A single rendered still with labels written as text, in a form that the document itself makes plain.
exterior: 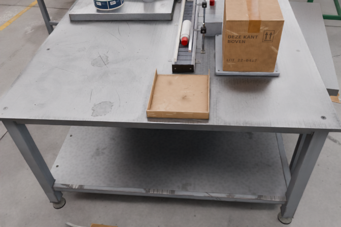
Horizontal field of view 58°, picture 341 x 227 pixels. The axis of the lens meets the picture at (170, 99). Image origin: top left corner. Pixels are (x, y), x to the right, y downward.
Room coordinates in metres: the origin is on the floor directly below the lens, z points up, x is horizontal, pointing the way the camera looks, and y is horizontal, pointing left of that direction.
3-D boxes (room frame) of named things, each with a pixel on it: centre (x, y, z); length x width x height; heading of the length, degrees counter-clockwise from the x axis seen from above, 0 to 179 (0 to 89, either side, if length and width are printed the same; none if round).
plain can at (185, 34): (1.48, -0.11, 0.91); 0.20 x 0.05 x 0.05; 171
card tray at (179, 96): (1.06, -0.05, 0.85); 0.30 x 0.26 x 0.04; 171
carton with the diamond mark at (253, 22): (1.31, -0.40, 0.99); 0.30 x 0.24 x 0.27; 170
